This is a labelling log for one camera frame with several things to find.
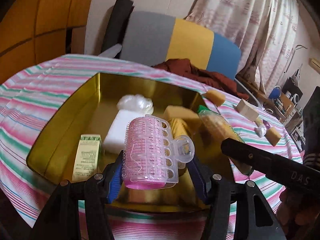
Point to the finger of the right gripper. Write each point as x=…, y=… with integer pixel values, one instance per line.
x=246, y=157

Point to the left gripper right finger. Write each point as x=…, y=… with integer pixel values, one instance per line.
x=254, y=217

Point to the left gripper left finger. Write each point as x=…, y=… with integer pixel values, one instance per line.
x=59, y=218

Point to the yellow sponge piece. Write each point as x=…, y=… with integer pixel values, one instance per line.
x=187, y=115
x=273, y=136

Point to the green white small carton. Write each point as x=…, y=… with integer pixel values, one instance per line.
x=87, y=156

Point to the white foam block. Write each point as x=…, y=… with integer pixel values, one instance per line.
x=115, y=139

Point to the pink hair roller clip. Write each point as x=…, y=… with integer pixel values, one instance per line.
x=152, y=157

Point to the clear plastic bag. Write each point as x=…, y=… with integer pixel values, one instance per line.
x=136, y=103

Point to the purple foil packet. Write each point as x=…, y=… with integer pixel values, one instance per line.
x=266, y=124

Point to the person right hand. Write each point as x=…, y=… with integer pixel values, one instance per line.
x=297, y=214

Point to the beige cardboard box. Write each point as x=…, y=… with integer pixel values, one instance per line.
x=247, y=110

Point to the yellow sponge block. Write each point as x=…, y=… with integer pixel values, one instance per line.
x=215, y=97

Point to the gold metal tin tray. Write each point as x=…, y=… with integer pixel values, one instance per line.
x=91, y=110

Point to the dark red garment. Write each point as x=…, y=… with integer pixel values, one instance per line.
x=184, y=68

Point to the striped pink green tablecloth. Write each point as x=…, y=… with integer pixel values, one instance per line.
x=31, y=97

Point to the patterned pink curtain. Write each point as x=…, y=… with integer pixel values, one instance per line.
x=264, y=30

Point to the grey yellow blue chair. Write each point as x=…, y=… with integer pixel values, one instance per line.
x=152, y=38

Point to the black rolled mat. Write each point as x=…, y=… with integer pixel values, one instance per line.
x=117, y=23

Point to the wooden wardrobe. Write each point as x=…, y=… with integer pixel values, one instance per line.
x=34, y=31

